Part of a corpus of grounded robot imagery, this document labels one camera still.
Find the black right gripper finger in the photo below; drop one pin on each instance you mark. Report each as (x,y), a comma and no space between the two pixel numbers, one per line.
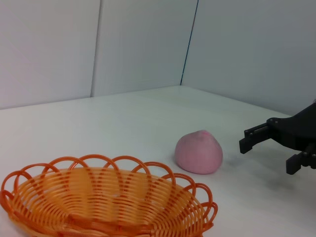
(254,138)
(300,161)

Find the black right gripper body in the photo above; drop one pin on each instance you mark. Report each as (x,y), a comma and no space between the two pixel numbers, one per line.
(296,130)

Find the pink peach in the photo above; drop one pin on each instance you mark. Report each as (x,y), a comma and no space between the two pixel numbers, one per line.
(198,154)

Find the orange woven plastic basket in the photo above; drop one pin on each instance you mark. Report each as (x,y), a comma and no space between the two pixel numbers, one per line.
(103,197)

